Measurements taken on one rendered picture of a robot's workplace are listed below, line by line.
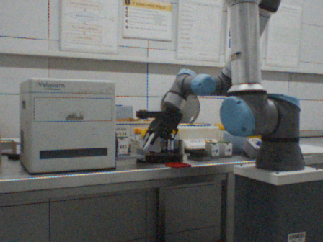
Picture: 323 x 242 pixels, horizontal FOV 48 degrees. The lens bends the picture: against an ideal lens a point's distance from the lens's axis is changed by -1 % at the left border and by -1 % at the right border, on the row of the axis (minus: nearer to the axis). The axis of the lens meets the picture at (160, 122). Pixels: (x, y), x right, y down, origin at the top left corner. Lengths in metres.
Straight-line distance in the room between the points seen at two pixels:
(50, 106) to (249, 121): 0.60
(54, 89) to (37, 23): 0.72
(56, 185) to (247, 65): 0.67
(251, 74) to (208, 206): 1.32
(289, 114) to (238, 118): 0.18
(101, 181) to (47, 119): 0.26
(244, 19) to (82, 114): 0.58
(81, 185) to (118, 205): 0.83
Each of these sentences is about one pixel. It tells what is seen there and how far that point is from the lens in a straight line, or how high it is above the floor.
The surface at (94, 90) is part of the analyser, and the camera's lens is 1.22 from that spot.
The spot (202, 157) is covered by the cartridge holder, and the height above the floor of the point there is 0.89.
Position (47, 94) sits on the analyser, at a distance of 1.18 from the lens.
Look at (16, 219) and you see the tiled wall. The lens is 1.90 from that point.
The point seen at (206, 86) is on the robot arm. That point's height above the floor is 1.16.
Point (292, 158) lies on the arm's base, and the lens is 1.17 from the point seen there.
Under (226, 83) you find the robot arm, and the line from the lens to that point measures 1.35.
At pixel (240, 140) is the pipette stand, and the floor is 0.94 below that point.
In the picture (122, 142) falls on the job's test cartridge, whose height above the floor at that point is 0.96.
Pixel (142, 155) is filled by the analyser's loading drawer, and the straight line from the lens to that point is 1.31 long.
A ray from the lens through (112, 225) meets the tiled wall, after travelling 2.02.
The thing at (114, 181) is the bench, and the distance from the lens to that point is 1.23.
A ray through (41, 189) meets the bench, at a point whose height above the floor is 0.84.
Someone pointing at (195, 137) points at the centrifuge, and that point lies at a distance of 1.72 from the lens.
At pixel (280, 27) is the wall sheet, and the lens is 2.56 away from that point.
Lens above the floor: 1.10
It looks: 3 degrees down
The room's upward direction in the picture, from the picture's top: 1 degrees clockwise
